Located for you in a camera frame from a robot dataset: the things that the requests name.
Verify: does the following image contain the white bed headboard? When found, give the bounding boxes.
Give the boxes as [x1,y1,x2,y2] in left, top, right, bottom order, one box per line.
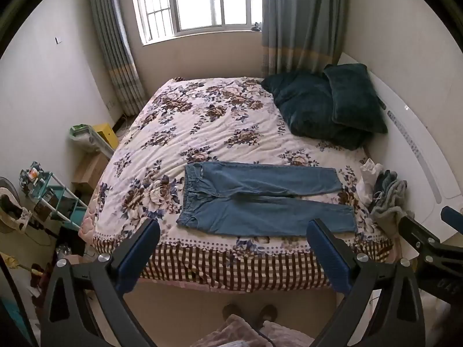
[338,52,463,241]

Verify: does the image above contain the grey-blue striped curtain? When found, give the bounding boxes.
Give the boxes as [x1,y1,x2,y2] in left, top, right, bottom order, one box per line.
[261,0,351,78]
[88,0,147,116]

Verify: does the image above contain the person's right grey slipper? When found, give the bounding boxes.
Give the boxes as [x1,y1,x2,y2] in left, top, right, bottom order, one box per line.
[256,304,278,329]

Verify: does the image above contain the cardboard box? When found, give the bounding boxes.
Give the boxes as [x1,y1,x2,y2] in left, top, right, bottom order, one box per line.
[72,152,111,194]

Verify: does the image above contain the round floor fan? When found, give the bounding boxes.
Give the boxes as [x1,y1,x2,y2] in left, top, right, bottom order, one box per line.
[0,177,33,235]

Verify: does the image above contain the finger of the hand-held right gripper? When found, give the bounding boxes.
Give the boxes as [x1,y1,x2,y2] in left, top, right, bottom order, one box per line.
[440,206,463,232]
[397,216,463,261]

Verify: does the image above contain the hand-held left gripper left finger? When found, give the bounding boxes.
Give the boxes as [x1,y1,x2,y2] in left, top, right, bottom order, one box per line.
[40,218,161,347]

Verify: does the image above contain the teal shelf rack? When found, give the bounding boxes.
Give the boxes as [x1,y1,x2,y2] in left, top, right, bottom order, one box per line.
[27,171,89,230]

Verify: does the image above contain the small dark green pillow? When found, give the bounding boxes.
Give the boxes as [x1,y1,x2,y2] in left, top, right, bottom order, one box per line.
[323,63,388,134]

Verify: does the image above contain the person's grey slipper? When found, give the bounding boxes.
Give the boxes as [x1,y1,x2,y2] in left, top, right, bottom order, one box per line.
[256,304,278,329]
[222,304,242,324]

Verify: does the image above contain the white framed window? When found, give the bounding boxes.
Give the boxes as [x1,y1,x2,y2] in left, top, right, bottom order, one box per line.
[129,0,263,46]

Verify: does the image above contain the person's left grey slipper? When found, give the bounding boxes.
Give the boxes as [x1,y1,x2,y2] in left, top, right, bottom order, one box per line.
[222,304,242,324]

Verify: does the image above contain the pile of grey clothes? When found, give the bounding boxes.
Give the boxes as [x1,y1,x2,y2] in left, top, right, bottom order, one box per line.
[369,169,415,230]

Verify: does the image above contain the white cloth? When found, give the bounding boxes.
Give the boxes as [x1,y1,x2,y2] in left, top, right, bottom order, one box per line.
[357,158,384,206]

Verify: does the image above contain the floral bed blanket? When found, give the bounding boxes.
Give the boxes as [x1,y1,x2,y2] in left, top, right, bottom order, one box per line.
[80,77,396,293]

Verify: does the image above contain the yellow box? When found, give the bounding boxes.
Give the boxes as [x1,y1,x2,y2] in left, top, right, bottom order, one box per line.
[92,123,119,149]

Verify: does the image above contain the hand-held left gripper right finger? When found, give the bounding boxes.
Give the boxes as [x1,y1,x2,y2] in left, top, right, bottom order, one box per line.
[307,219,426,347]

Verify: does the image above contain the large dark green pillow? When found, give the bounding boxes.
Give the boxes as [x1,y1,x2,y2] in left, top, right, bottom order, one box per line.
[261,71,373,150]

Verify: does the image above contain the blue denim pants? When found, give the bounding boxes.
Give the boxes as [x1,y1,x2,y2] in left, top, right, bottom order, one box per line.
[176,162,359,237]

